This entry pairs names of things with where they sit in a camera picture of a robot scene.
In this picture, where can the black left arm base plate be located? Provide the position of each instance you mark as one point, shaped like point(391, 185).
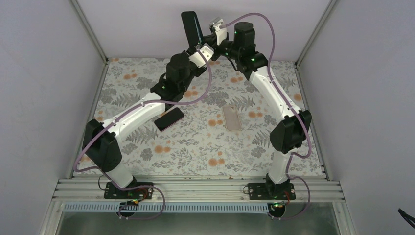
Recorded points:
point(144, 192)

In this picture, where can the beige phone case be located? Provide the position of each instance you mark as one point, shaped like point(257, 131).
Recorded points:
point(231, 118)

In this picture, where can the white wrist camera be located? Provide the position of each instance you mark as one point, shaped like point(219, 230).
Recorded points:
point(219, 29)
point(202, 56)

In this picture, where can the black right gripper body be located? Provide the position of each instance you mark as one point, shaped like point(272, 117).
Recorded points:
point(234, 52)

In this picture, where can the black smartphone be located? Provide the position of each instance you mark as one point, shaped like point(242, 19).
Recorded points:
point(192, 29)
point(169, 119)

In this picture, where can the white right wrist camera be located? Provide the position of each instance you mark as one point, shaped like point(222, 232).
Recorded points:
point(219, 29)

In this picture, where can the aluminium frame post right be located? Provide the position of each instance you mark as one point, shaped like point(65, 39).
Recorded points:
point(331, 5)

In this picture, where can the aluminium frame post left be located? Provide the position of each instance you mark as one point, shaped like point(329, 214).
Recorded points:
point(92, 36)

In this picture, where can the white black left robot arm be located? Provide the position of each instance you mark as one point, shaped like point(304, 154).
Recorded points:
point(101, 139)

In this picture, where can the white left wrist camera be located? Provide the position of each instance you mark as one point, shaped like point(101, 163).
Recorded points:
point(202, 56)

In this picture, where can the slotted grey cable duct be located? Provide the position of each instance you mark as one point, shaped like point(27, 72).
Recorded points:
point(169, 207)

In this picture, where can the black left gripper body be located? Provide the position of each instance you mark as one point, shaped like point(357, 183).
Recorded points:
point(188, 52)

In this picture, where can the aluminium front rail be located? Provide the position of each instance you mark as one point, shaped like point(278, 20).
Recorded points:
point(197, 189)

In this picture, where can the black object at edge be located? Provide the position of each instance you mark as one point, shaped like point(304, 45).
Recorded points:
point(408, 218)

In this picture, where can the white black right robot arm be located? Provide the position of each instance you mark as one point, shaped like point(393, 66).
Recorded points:
point(292, 122)

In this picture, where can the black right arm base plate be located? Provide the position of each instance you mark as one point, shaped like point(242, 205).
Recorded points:
point(270, 191)

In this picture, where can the aluminium frame post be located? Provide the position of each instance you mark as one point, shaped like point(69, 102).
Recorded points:
point(331, 5)
point(92, 36)

